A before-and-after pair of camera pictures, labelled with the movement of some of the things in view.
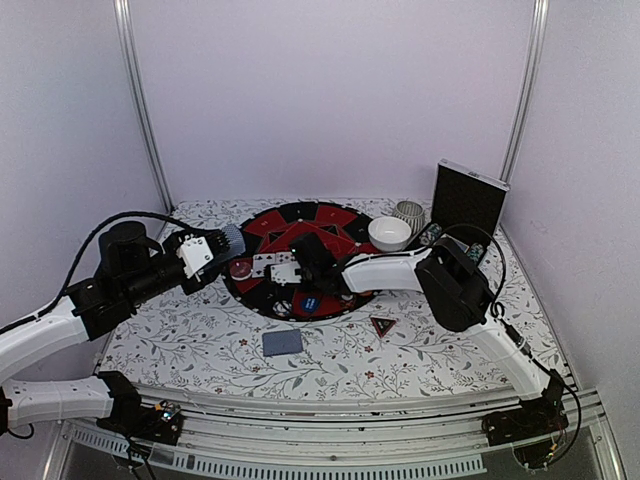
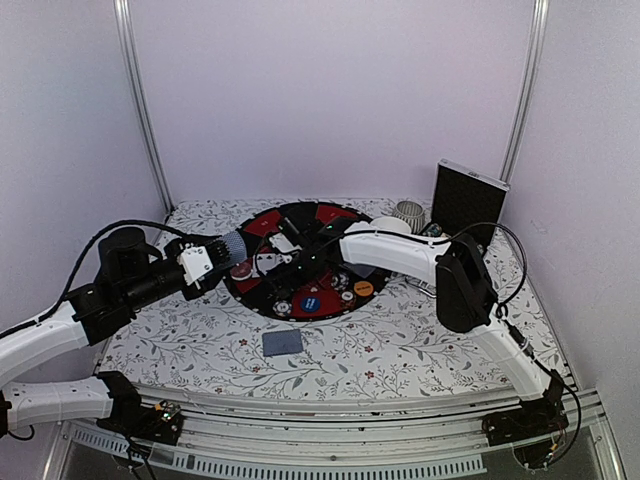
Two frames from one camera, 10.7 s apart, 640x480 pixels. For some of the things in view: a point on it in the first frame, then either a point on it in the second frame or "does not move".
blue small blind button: (310, 303) does not move
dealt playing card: (282, 342) does not move
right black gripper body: (312, 277) to (307, 271)
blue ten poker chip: (282, 308) does not move
